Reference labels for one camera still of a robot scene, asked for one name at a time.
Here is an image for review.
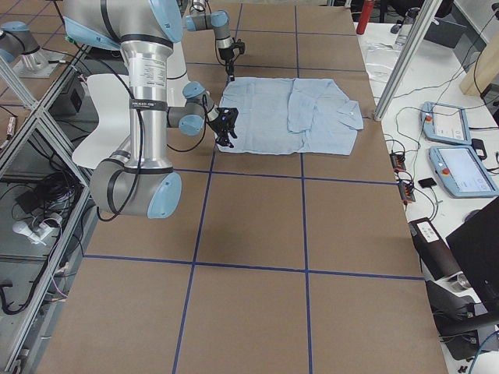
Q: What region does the clear water bottle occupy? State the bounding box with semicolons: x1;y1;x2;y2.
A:
394;7;419;51

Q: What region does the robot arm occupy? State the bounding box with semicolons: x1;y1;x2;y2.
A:
185;1;246;82
63;1;245;219

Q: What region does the small black phone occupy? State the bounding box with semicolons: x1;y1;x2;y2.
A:
418;178;437;189

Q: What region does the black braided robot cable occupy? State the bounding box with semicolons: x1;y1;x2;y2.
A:
73;42;214;153

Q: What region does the black box with label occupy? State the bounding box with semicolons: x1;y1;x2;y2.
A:
408;217;462;280

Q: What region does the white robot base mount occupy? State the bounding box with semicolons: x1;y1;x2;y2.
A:
71;42;188;171

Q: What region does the clear plastic bag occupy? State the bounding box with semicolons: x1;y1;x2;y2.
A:
361;43;401;83

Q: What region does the light blue button shirt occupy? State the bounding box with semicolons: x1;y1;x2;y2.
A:
219;77;363;156

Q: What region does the black monitor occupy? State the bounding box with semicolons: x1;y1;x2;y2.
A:
446;199;498;311

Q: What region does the white power strip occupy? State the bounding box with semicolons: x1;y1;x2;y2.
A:
12;218;60;245

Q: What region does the upper teach pendant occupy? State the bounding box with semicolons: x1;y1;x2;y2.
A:
420;101;472;146

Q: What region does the grey aluminium frame post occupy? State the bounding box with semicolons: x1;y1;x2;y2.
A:
373;1;453;121

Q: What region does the wooden board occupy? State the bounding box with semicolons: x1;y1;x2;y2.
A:
459;34;498;96

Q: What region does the teach pendant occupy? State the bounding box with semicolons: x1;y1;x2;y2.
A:
420;101;472;146
429;145;498;198

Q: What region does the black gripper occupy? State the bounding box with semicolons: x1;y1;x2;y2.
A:
217;47;235;81
208;108;239;148

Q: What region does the grey orange USB hub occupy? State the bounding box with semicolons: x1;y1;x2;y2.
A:
390;152;406;171

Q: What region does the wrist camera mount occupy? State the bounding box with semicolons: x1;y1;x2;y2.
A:
232;39;246;56

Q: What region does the lower teach pendant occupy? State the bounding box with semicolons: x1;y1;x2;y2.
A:
429;145;498;198

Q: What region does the red bottle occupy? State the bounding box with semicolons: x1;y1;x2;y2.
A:
356;0;376;35

